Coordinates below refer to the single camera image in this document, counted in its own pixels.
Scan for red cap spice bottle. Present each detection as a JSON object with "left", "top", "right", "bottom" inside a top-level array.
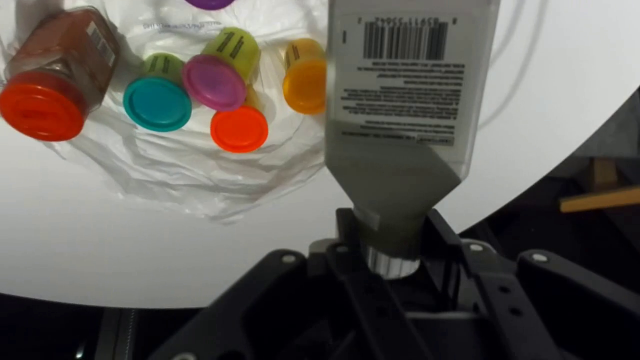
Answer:
[{"left": 0, "top": 5, "right": 123, "bottom": 144}]

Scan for pink lid dough can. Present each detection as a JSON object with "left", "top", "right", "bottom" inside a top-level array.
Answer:
[{"left": 179, "top": 26, "right": 261, "bottom": 113}]

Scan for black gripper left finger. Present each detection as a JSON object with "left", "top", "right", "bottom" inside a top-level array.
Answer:
[{"left": 145, "top": 205, "right": 436, "bottom": 360}]

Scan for small white square bottle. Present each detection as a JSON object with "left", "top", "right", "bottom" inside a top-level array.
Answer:
[{"left": 324, "top": 0, "right": 501, "bottom": 280}]

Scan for orange lid dough can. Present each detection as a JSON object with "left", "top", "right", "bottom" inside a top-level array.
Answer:
[{"left": 207, "top": 92, "right": 271, "bottom": 155}]

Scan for purple plastic cup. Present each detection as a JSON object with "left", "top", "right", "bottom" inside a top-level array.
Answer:
[{"left": 184, "top": 0, "right": 237, "bottom": 12}]

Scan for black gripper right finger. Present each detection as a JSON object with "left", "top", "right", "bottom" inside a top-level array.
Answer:
[{"left": 423, "top": 205, "right": 640, "bottom": 360}]

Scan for orange-capped spice bottle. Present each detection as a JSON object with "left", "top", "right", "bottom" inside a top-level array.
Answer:
[{"left": 279, "top": 36, "right": 329, "bottom": 117}]

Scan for grey chair wooden armrests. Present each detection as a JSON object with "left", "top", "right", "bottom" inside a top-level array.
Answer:
[{"left": 557, "top": 157, "right": 640, "bottom": 216}]

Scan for white plastic bag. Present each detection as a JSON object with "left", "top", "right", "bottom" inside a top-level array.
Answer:
[{"left": 0, "top": 0, "right": 335, "bottom": 223}]

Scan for teal lid dough can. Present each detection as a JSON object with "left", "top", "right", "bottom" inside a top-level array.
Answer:
[{"left": 120, "top": 52, "right": 195, "bottom": 136}]

